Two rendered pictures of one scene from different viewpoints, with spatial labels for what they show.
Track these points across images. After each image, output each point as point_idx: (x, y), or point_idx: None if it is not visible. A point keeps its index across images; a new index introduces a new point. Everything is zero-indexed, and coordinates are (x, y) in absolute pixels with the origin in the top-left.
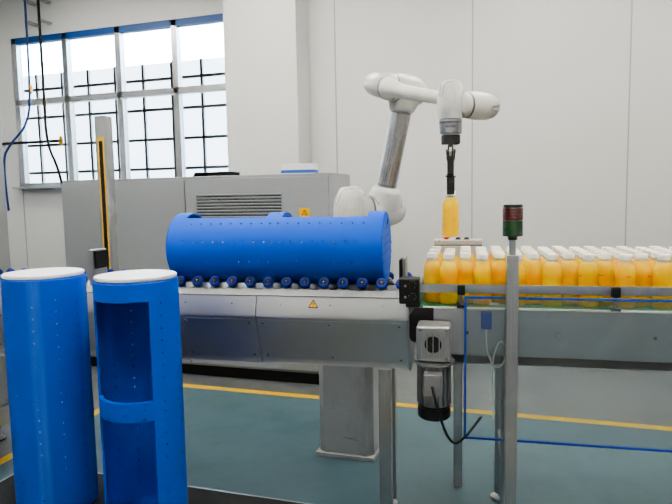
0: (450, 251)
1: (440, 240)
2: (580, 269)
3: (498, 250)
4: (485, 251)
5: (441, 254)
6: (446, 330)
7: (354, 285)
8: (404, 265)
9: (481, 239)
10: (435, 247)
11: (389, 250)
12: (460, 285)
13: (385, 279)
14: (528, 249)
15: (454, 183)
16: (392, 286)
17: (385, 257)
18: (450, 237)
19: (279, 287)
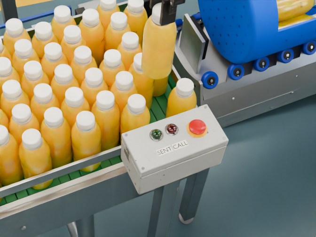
0: (119, 21)
1: (195, 107)
2: None
3: (58, 65)
4: (75, 50)
5: (172, 91)
6: (79, 3)
7: (272, 56)
8: (183, 21)
9: (130, 150)
10: (182, 78)
11: (235, 35)
12: (80, 7)
13: (195, 13)
14: (12, 86)
15: (161, 6)
16: (219, 70)
17: (210, 5)
18: (189, 128)
19: None
